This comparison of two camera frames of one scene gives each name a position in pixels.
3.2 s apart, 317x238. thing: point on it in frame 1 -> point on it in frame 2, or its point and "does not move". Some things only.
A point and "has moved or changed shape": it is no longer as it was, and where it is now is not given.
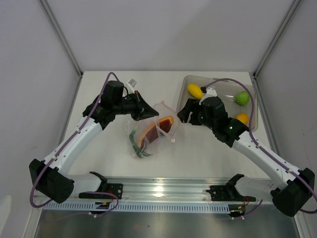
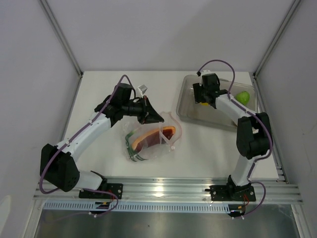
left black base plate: [115, 189] does not move
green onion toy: [140, 151] -> [134, 157]
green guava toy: [242, 98] does not move
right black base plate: [228, 193] does not move
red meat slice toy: [151, 133] has moved or changed shape
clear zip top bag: [150, 136] has moved or changed shape
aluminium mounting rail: [167, 188] does not move
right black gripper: [192, 105] -> [197, 88]
